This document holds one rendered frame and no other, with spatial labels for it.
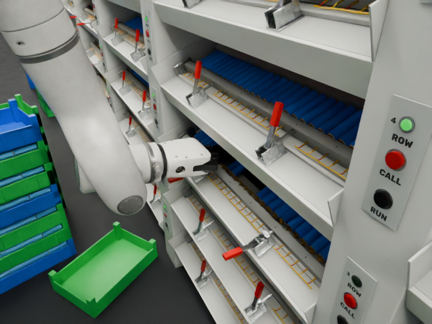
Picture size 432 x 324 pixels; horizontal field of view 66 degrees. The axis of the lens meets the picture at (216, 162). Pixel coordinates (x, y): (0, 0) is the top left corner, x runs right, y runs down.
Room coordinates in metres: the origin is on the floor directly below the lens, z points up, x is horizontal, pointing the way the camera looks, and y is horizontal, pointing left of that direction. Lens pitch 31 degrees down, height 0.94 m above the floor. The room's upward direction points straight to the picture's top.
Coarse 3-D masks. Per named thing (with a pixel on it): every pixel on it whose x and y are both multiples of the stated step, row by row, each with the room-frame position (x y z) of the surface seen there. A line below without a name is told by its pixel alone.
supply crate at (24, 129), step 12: (12, 108) 1.02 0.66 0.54; (0, 120) 1.00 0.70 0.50; (12, 120) 1.03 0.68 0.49; (24, 120) 1.00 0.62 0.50; (36, 120) 0.90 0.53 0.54; (0, 132) 0.95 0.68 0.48; (12, 132) 0.85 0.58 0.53; (24, 132) 0.87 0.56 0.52; (36, 132) 0.89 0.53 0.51; (0, 144) 0.83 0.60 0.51; (12, 144) 0.85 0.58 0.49; (24, 144) 0.87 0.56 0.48
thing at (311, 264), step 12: (228, 180) 0.61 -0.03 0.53; (228, 192) 0.59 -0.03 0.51; (240, 192) 0.57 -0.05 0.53; (252, 204) 0.53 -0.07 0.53; (264, 216) 0.49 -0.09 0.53; (276, 228) 0.46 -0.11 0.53; (288, 240) 0.43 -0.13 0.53; (300, 252) 0.40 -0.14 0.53; (312, 264) 0.37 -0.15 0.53; (300, 276) 0.37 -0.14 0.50
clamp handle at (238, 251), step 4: (256, 240) 0.44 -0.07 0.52; (248, 244) 0.44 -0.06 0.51; (252, 244) 0.44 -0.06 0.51; (256, 244) 0.44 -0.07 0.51; (236, 248) 0.43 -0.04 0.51; (240, 248) 0.43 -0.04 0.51; (244, 248) 0.43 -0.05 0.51; (248, 248) 0.43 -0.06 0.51; (228, 252) 0.42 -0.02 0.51; (232, 252) 0.42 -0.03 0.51; (236, 252) 0.42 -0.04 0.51; (240, 252) 0.42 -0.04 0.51; (224, 256) 0.41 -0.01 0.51; (228, 256) 0.41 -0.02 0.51; (232, 256) 0.41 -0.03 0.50
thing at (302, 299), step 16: (176, 128) 0.85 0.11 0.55; (192, 128) 0.85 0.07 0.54; (240, 176) 0.64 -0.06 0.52; (208, 192) 0.62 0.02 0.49; (224, 192) 0.61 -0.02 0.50; (256, 192) 0.58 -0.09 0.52; (224, 208) 0.56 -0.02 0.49; (240, 208) 0.55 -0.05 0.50; (224, 224) 0.54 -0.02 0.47; (240, 224) 0.51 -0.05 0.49; (256, 224) 0.50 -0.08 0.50; (240, 240) 0.47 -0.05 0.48; (256, 256) 0.43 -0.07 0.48; (272, 256) 0.42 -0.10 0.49; (288, 256) 0.42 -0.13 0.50; (272, 272) 0.39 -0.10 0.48; (288, 272) 0.39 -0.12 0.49; (288, 288) 0.36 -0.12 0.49; (304, 288) 0.36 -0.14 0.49; (288, 304) 0.36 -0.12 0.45; (304, 304) 0.33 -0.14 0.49; (304, 320) 0.31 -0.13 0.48
